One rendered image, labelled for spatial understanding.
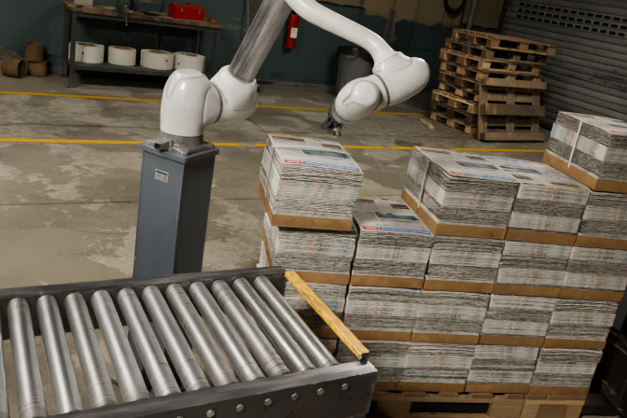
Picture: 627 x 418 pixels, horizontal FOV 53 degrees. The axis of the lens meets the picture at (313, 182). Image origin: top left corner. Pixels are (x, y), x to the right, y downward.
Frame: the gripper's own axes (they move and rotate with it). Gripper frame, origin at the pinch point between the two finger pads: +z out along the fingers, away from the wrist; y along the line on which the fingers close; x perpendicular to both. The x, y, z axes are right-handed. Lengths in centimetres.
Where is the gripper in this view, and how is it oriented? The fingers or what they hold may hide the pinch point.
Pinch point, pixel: (327, 125)
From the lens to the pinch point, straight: 209.2
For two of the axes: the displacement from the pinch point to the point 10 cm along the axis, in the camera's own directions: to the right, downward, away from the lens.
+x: 9.7, 0.9, 2.2
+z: -2.3, 1.3, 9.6
